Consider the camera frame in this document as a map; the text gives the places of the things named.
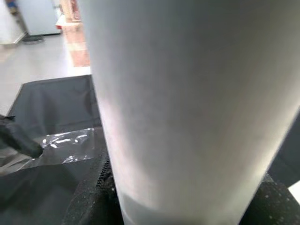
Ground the white plastic table leg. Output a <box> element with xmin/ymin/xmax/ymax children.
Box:
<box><xmin>78</xmin><ymin>0</ymin><xmax>300</xmax><ymax>225</ymax></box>

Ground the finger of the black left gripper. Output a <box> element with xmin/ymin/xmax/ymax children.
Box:
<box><xmin>0</xmin><ymin>114</ymin><xmax>45</xmax><ymax>158</ymax></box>

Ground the white chest freezer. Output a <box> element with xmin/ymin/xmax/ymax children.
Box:
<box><xmin>20</xmin><ymin>0</ymin><xmax>62</xmax><ymax>37</ymax></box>

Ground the black coiled floor cable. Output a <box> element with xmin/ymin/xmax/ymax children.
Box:
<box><xmin>22</xmin><ymin>35</ymin><xmax>44</xmax><ymax>44</ymax></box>

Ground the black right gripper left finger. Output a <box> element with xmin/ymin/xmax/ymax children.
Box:
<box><xmin>62</xmin><ymin>154</ymin><xmax>122</xmax><ymax>225</ymax></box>

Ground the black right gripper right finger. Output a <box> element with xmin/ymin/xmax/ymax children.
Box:
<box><xmin>241</xmin><ymin>173</ymin><xmax>300</xmax><ymax>225</ymax></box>

